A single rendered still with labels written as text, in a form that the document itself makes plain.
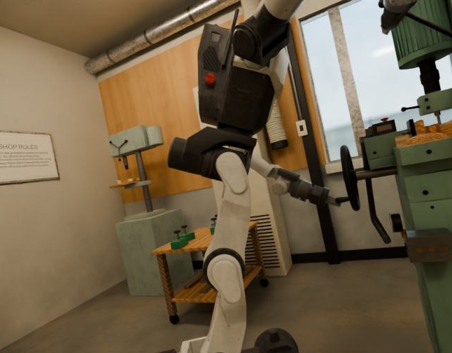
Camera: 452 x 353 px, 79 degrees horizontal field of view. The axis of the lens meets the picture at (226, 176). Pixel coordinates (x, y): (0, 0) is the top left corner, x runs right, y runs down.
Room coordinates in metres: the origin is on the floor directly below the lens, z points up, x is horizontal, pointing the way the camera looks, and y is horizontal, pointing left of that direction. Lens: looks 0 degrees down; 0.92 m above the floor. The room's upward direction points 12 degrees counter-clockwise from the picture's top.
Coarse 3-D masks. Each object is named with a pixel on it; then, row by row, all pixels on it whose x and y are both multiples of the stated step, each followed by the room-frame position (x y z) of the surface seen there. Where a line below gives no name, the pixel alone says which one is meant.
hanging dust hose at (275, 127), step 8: (248, 0) 2.40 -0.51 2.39; (256, 0) 2.42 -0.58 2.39; (248, 8) 2.41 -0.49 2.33; (248, 16) 2.41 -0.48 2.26; (272, 112) 2.39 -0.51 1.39; (272, 120) 2.39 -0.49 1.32; (280, 120) 2.40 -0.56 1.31; (272, 128) 2.39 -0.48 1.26; (280, 128) 2.39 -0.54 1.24; (272, 136) 2.40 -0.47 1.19; (280, 136) 2.38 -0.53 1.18; (272, 144) 2.42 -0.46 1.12; (280, 144) 2.38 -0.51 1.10
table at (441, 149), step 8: (416, 144) 0.86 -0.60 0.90; (424, 144) 0.85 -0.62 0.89; (432, 144) 0.84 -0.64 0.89; (440, 144) 0.83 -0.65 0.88; (448, 144) 0.82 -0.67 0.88; (400, 152) 0.88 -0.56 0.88; (408, 152) 0.87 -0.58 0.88; (416, 152) 0.86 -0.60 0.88; (424, 152) 0.85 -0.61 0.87; (432, 152) 0.84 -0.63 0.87; (440, 152) 0.83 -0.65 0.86; (448, 152) 0.83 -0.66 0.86; (368, 160) 1.11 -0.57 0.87; (376, 160) 1.10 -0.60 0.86; (384, 160) 1.08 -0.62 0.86; (392, 160) 1.07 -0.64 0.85; (400, 160) 0.90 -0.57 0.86; (408, 160) 0.87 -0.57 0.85; (416, 160) 0.86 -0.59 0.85; (424, 160) 0.85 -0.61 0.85; (432, 160) 0.85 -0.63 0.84
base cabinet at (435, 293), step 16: (400, 192) 1.18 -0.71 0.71; (416, 208) 0.91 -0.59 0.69; (432, 208) 0.89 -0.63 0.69; (448, 208) 0.87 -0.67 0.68; (416, 224) 0.92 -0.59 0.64; (432, 224) 0.90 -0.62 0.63; (448, 224) 0.88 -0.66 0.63; (416, 272) 1.17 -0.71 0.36; (432, 272) 0.91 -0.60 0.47; (448, 272) 0.89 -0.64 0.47; (432, 288) 0.91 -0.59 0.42; (448, 288) 0.89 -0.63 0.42; (432, 304) 0.92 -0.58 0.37; (448, 304) 0.90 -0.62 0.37; (432, 320) 0.96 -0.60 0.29; (448, 320) 0.90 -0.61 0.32; (432, 336) 1.06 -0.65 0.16; (448, 336) 0.91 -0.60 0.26; (448, 352) 0.91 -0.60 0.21
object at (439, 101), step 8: (448, 88) 0.99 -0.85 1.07; (424, 96) 1.02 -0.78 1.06; (432, 96) 1.01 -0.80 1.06; (440, 96) 1.00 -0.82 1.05; (448, 96) 0.99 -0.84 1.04; (424, 104) 1.03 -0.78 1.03; (432, 104) 1.01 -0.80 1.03; (440, 104) 1.00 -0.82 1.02; (448, 104) 0.99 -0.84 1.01; (424, 112) 1.03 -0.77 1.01; (432, 112) 1.03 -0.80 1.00; (440, 112) 1.03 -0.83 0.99
